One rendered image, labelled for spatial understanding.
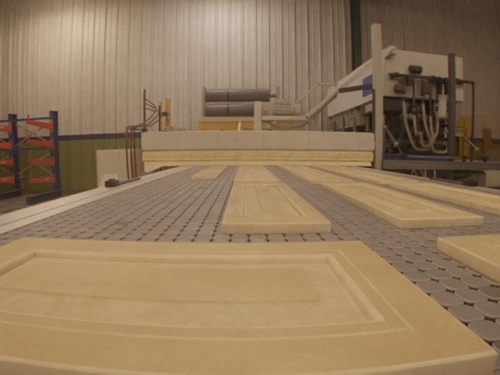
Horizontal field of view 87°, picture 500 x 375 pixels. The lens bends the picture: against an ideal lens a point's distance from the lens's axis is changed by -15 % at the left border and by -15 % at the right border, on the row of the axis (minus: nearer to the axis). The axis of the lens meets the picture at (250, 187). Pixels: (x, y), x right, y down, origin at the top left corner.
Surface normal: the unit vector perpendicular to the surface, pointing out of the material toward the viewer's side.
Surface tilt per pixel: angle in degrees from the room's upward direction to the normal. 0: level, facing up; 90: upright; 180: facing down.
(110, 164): 90
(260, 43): 90
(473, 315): 0
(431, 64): 90
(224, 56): 90
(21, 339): 0
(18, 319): 0
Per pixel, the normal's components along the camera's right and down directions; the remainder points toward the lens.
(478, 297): 0.00, -0.99
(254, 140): 0.02, 0.12
